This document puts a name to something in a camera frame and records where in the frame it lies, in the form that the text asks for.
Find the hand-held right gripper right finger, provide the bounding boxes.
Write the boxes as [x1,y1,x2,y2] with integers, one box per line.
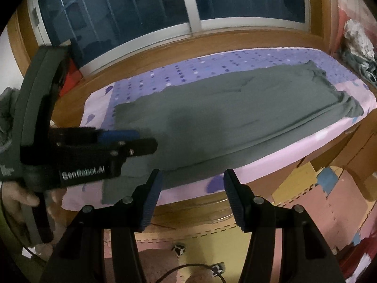
[223,169,345,283]

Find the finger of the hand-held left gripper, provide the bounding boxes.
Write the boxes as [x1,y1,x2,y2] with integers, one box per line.
[119,138,158,156]
[98,130,140,142]

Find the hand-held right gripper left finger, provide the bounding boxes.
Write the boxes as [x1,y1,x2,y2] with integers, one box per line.
[41,169,163,283]

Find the person's left hand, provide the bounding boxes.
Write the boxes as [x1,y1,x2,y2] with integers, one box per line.
[0,182,67,238]

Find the wooden window bench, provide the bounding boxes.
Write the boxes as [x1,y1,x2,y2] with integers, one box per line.
[7,0,377,233]

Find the red box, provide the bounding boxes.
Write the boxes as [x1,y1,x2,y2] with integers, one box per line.
[60,57,81,96]

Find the purple dotted bed sheet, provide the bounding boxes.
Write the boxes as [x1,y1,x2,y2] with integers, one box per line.
[63,47,377,211]

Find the person's right leg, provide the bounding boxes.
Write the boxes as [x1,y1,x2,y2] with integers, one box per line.
[183,267,218,283]

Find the white framed window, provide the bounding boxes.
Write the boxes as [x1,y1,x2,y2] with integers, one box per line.
[26,0,310,77]

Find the crumpled grey cloth pile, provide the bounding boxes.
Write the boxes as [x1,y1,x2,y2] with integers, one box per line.
[337,19,377,87]

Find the black cable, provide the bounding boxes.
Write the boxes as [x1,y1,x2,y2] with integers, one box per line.
[156,263,227,283]

